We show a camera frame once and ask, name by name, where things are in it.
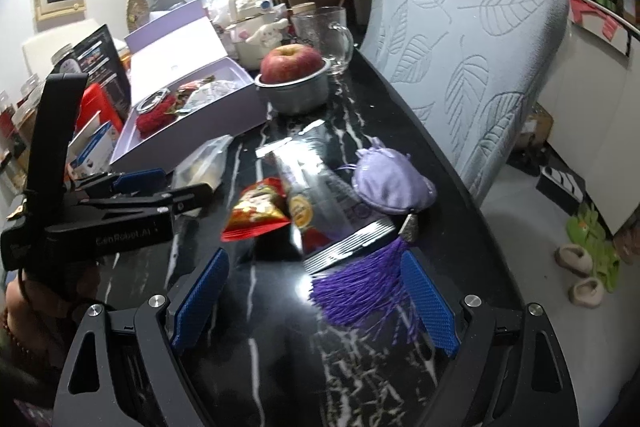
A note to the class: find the woven straw fan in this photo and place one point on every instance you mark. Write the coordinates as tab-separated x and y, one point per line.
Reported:
136	9

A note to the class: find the black white striped box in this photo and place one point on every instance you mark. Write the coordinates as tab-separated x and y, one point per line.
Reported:
560	187

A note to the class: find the clear plastic snack bag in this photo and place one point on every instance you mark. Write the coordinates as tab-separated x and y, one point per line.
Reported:
320	187

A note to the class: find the clear zip bag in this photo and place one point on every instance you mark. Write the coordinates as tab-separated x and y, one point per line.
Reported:
202	164

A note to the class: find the red gold snack packet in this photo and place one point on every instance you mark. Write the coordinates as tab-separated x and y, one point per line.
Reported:
257	209

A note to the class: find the person's left hand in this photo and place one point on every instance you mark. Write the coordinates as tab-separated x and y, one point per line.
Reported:
45	302

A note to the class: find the glass mug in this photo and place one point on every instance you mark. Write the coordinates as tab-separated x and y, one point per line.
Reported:
322	34

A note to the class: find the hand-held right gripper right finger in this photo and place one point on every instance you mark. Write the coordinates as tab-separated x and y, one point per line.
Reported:
430	307

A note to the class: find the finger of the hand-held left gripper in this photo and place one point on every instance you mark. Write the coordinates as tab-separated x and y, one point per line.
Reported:
190	194
140	179

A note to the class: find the black printed brochure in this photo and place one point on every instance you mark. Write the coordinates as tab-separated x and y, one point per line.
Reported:
95	57

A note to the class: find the white cabinet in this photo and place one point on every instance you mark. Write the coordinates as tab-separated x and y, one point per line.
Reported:
595	107

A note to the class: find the purple tassel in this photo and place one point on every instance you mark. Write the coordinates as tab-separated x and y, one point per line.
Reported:
360	292

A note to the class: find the cream character water bottle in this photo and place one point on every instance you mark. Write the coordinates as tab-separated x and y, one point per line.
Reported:
252	29

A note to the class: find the blue white carton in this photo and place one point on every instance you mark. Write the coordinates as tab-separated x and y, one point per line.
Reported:
95	149

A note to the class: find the brown snack packet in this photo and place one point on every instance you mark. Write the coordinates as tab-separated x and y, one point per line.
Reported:
186	93

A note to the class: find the leaf pattern chair cushion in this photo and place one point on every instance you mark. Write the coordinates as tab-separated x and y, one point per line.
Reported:
465	67

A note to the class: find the green slippers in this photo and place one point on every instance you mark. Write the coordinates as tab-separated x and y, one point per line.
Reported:
597	247

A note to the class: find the red fuzzy scrunchie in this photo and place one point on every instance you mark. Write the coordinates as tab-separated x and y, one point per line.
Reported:
155	117

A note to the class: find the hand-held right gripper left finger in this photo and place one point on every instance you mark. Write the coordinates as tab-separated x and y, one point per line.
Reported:
200	302

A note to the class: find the beige fuzzy slipper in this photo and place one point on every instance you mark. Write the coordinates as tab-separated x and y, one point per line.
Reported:
572	259
587	292

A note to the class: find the red plastic container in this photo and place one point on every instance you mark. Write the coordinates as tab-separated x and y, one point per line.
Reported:
102	104

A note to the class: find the lavender gift box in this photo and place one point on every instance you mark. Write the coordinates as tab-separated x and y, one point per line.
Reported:
165	57

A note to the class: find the white printed cloth pouch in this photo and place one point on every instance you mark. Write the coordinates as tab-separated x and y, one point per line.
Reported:
215	94

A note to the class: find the red apple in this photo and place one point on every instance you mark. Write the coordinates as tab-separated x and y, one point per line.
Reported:
291	64

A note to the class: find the grey metal bowl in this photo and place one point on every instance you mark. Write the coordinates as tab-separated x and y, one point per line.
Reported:
295	94

